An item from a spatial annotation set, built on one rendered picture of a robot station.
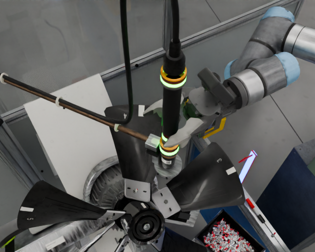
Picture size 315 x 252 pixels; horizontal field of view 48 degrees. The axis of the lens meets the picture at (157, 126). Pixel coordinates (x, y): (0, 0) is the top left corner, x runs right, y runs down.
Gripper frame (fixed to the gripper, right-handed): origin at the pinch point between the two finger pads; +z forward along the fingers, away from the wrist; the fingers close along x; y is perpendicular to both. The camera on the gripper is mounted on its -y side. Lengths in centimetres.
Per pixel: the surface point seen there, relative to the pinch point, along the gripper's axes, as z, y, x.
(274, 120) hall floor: -129, 167, 50
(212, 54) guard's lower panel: -74, 84, 70
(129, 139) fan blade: 0.3, 31.1, 16.7
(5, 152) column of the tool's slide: 39, 66, 55
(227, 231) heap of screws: -24, 82, -13
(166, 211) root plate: -1.3, 48.3, -2.9
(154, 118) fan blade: -8.0, 25.6, 16.3
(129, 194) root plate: 6.7, 43.4, 6.2
